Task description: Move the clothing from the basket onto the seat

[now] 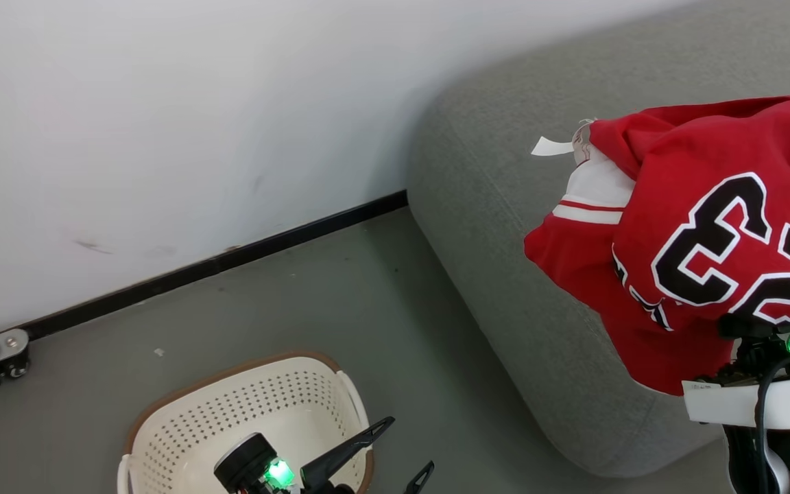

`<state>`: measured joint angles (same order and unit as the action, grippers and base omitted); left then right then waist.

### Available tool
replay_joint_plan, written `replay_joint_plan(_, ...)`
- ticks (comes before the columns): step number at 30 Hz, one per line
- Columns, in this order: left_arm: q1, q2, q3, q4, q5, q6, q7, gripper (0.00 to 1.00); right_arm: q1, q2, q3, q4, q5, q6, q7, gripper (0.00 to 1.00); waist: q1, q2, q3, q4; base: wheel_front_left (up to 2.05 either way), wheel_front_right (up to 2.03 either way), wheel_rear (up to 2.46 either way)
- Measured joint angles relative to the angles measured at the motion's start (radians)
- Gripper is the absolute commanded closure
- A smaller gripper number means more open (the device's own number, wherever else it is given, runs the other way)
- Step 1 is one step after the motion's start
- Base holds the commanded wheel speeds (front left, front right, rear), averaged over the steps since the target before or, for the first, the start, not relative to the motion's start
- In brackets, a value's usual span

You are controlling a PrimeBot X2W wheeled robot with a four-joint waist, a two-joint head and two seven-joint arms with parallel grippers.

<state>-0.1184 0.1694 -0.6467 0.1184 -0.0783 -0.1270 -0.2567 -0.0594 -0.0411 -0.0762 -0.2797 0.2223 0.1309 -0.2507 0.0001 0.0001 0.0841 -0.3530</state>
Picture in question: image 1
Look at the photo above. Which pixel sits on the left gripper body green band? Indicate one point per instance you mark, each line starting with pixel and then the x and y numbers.
pixel 252 465

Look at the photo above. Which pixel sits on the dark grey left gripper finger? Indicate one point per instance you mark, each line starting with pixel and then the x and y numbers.
pixel 347 451
pixel 420 478

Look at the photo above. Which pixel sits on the red basketball jersey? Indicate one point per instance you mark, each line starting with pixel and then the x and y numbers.
pixel 676 178

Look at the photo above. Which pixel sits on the grey fabric sofa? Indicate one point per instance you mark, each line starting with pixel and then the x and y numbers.
pixel 505 274

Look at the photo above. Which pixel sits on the cream perforated laundry basket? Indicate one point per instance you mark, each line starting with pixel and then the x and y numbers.
pixel 230 412

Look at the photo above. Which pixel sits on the black baseboard strip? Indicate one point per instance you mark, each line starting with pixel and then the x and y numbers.
pixel 230 260

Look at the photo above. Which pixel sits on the black caster wheel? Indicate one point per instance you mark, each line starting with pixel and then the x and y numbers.
pixel 11 370

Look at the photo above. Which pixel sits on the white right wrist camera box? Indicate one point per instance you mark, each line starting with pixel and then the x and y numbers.
pixel 724 406

